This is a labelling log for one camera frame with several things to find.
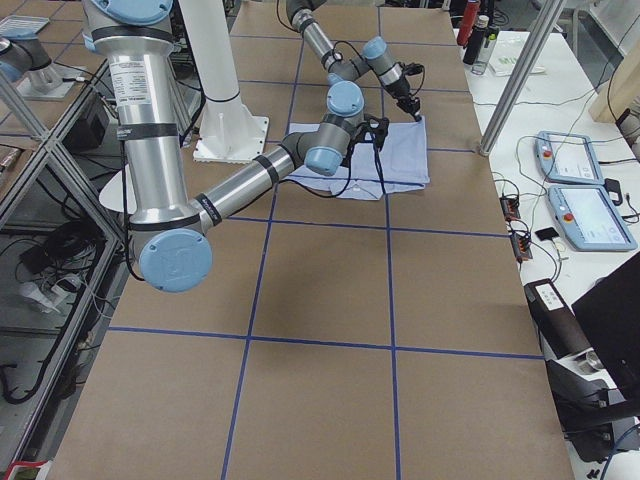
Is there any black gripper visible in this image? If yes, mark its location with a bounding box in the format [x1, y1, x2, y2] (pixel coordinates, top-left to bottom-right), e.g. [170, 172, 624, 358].
[387, 63, 425, 122]
[361, 114, 389, 150]

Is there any light blue striped shirt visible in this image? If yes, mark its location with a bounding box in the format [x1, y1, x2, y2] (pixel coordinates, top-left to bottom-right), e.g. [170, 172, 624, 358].
[288, 120, 430, 200]

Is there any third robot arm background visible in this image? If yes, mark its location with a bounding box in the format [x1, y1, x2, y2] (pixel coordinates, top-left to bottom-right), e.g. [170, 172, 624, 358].
[1, 29, 76, 100]

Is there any black insulated bottle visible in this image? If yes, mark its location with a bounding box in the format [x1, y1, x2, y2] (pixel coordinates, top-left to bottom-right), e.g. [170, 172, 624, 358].
[462, 15, 490, 65]

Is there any clear water bottle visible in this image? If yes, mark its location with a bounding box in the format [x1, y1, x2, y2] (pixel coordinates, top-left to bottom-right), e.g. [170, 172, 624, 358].
[471, 26, 500, 75]

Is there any red bottle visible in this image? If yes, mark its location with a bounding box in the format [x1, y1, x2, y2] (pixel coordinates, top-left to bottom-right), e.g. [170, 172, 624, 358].
[456, 0, 481, 47]

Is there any upper blue teach pendant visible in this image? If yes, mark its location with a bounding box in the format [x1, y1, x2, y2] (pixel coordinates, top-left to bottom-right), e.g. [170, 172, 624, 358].
[534, 131, 604, 185]

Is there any blue teach pendant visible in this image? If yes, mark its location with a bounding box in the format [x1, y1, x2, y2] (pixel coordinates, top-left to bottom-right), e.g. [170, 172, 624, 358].
[534, 131, 604, 185]
[547, 185, 637, 252]

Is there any small black phone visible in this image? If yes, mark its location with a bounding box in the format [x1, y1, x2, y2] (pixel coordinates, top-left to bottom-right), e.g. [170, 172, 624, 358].
[535, 227, 559, 241]

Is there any lower blue teach pendant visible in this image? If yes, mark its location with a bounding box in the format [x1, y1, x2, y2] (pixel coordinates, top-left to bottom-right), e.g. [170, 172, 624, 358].
[547, 185, 637, 252]

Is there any dark brown rectangular box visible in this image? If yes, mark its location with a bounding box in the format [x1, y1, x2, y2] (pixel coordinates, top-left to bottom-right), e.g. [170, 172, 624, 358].
[524, 279, 591, 358]

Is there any white curved chair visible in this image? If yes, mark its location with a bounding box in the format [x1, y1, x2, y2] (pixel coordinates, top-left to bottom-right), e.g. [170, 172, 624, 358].
[99, 166, 137, 215]

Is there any black monitor stand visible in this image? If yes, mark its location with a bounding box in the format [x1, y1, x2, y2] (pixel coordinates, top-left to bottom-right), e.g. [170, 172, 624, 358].
[546, 255, 639, 462]

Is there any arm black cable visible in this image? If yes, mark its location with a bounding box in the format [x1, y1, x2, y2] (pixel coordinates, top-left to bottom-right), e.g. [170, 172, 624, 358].
[294, 115, 389, 200]
[274, 0, 429, 101]

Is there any grey metal frame post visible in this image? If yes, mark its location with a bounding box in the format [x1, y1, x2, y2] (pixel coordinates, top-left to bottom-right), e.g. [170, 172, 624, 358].
[478, 0, 566, 157]

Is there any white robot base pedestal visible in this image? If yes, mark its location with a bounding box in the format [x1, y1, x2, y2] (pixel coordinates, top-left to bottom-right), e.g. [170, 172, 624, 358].
[179, 0, 269, 163]

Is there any aluminium frame rail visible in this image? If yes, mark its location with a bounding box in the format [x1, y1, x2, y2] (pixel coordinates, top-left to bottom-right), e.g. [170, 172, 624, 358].
[1, 47, 127, 467]

